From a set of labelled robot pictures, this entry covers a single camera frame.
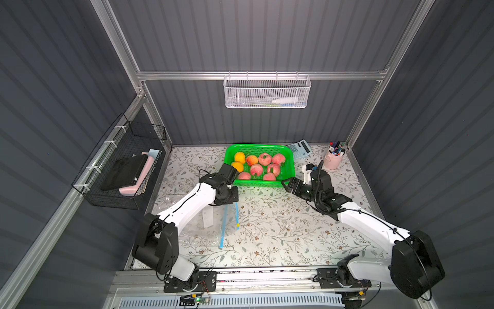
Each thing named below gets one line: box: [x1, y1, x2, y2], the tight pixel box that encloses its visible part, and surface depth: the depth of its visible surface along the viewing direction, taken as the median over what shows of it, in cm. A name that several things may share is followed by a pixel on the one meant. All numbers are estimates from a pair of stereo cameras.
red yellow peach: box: [246, 155, 258, 167], surface depth 107 cm
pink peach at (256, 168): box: [250, 163, 264, 177], surface depth 104 cm
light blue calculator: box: [286, 139, 312, 160], surface depth 118 cm
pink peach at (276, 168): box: [267, 162, 281, 178], surface depth 104 cm
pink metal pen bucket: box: [324, 149, 345, 170], surface depth 107 cm
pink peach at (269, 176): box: [263, 172, 276, 181], surface depth 99 cm
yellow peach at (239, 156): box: [234, 151, 246, 165], surface depth 109 cm
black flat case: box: [100, 153, 149, 192], surface depth 69 cm
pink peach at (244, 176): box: [237, 171, 251, 181], surface depth 101 cm
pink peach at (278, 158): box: [271, 153, 286, 165], surface depth 107 cm
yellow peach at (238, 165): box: [230, 161, 244, 173], surface depth 105 cm
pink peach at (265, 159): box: [257, 152, 273, 167], surface depth 108 cm
